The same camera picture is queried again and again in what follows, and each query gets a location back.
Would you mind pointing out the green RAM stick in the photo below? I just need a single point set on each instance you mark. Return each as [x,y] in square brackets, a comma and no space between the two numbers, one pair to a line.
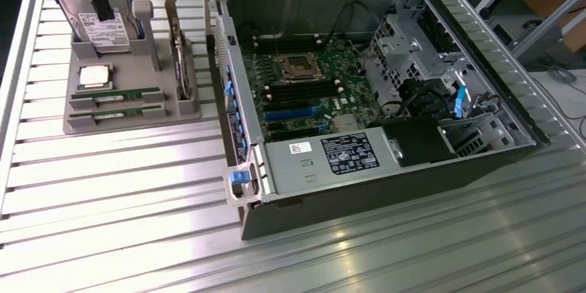
[121,113]
[117,95]

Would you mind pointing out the black RAM slot bank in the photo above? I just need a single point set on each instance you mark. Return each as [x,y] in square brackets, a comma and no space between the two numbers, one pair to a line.
[292,44]
[302,90]

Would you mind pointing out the hard disk with white label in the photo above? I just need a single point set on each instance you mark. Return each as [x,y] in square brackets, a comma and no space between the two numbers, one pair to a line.
[105,35]

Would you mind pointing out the silver CPU chip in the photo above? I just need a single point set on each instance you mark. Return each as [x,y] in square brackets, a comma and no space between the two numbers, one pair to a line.
[95,75]

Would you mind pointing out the graphics card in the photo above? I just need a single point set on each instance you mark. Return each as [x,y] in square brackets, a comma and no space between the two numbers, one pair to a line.
[179,53]

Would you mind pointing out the grey parts rack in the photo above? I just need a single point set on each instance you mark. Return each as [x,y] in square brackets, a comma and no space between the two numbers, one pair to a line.
[121,78]

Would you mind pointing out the CPU socket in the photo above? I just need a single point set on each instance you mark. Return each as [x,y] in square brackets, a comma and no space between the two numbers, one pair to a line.
[298,66]

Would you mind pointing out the black expansion slot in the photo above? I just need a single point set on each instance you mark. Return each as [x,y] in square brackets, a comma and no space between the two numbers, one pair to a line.
[290,105]
[295,132]

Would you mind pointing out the blue expansion slot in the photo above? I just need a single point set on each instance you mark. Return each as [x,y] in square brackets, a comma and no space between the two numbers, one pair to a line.
[292,113]

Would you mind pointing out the green motherboard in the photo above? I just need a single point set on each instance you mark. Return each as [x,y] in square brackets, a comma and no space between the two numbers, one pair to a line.
[348,77]

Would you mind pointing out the blue case latch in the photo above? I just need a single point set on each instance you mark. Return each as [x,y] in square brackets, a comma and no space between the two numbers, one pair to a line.
[240,177]

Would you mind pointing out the silver chipset heatsink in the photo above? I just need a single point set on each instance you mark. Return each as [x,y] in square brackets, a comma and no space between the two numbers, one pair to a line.
[346,123]

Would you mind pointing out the silver power supply unit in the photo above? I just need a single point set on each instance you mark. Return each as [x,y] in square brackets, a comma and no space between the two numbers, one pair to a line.
[292,169]

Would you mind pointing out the silver metal disk bay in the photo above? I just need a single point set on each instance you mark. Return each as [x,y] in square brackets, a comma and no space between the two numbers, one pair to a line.
[398,49]

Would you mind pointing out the black open PC case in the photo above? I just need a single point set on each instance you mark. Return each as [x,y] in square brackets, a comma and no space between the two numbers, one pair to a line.
[366,205]

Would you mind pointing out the black equipment box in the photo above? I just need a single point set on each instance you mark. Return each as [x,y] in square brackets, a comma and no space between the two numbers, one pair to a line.
[526,37]

